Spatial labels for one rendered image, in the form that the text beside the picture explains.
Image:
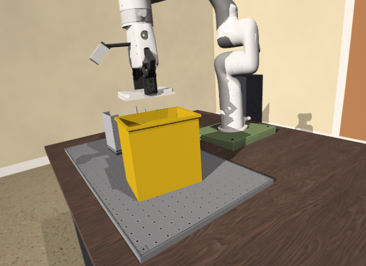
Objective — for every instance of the yellow open-top bin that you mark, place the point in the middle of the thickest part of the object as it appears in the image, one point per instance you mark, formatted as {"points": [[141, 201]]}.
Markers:
{"points": [[161, 150]]}

